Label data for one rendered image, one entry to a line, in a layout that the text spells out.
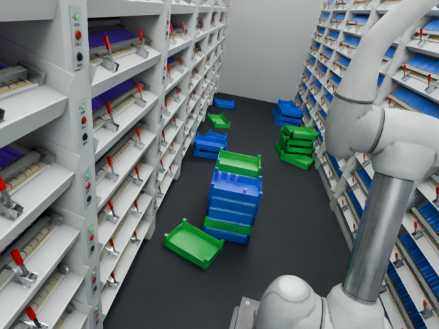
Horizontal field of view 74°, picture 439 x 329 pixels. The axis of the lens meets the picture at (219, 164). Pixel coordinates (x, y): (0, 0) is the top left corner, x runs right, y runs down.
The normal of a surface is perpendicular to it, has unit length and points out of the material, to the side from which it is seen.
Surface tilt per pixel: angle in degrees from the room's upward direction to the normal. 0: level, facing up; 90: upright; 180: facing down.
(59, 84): 90
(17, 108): 20
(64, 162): 90
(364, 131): 87
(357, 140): 99
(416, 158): 78
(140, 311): 0
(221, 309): 0
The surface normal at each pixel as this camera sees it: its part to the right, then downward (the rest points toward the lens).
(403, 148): -0.31, 0.24
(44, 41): -0.11, 0.47
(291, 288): 0.01, -0.91
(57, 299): 0.48, -0.75
